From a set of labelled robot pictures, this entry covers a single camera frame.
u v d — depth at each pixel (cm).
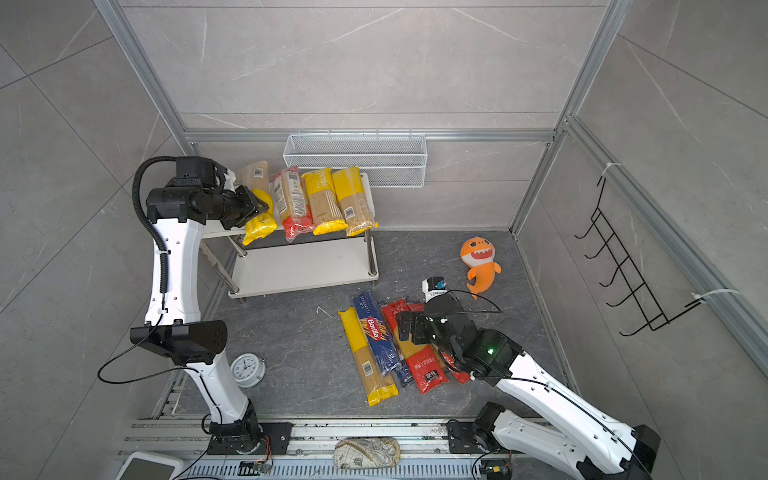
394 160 100
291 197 76
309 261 106
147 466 67
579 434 40
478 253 101
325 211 73
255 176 78
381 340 84
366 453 69
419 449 73
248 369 82
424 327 61
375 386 80
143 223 48
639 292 63
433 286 61
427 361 80
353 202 75
